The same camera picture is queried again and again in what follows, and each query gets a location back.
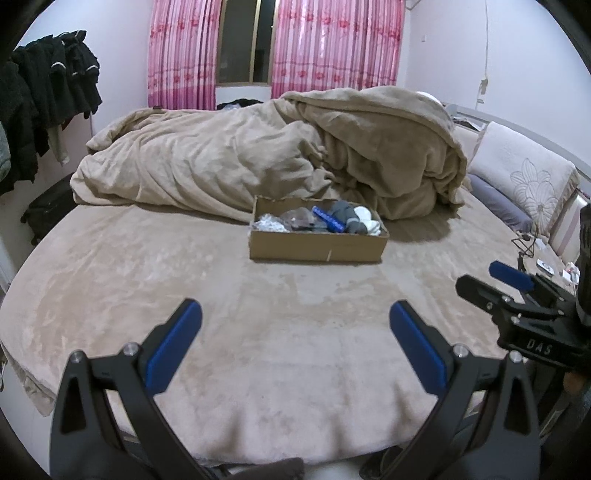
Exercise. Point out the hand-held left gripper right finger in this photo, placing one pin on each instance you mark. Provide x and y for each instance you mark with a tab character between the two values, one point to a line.
418	346

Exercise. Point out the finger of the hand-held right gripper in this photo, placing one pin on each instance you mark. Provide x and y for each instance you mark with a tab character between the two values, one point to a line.
508	274
480	290

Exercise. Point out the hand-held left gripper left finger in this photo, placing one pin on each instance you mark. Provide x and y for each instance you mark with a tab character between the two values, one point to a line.
173	346

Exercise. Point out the white sock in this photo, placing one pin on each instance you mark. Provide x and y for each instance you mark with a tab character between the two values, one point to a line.
369	224

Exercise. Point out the grey socks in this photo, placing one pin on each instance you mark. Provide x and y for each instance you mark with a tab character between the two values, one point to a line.
344	214

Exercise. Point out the brown cardboard box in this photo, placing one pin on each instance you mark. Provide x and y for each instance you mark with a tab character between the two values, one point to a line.
300	249

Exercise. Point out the blue tissue packet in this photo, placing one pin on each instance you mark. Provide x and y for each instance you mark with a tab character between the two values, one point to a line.
328	220

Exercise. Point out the clear cotton swab bag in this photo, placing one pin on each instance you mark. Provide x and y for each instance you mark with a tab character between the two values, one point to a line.
268	224

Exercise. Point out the small white device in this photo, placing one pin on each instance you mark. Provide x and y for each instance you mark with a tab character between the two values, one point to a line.
546	267

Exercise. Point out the grey pillow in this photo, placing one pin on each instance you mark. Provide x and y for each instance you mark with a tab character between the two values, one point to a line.
498	205

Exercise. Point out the floral embroidered pillow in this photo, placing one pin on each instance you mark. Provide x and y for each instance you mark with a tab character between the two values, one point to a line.
521	170

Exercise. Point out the grey bed headboard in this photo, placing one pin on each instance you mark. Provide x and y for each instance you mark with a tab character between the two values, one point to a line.
466	113

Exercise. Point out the black bag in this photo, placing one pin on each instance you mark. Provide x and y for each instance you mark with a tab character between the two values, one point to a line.
46	212

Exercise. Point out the white duvet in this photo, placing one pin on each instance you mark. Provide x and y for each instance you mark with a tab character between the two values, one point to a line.
431	99

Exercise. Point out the beige fleece blanket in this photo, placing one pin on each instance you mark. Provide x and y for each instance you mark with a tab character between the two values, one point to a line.
221	157

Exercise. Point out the pink floral curtain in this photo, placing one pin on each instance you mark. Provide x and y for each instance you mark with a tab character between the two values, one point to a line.
337	46
182	55

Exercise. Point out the pile of black clothes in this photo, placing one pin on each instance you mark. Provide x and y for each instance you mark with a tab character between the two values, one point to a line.
41	92

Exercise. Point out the window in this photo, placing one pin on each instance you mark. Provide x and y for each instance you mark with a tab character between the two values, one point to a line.
244	46

